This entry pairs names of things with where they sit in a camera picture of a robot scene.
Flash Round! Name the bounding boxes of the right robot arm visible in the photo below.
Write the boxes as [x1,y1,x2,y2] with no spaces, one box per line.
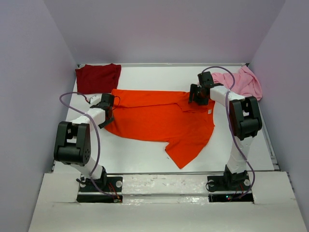
[189,71,262,193]

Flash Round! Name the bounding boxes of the dark red folded t-shirt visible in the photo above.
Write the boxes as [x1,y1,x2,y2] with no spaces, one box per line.
[75,64,122,94]

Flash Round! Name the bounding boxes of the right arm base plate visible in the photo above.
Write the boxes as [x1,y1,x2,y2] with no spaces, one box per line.
[205,175,254,203]

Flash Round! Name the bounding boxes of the pink t-shirt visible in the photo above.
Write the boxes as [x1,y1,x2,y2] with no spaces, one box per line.
[212,66,263,101]

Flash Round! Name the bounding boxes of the orange t-shirt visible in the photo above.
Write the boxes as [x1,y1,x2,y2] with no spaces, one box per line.
[105,89,215,169]

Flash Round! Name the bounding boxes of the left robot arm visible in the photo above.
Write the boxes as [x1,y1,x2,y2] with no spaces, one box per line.
[54,92,115,195]

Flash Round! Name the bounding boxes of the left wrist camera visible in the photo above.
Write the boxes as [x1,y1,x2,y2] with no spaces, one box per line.
[88,94,102,105]

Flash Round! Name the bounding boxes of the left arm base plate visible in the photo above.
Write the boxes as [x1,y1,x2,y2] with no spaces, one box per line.
[76,176,123,203]

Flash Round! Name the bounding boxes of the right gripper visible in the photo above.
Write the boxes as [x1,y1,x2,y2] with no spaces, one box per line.
[187,84,209,105]

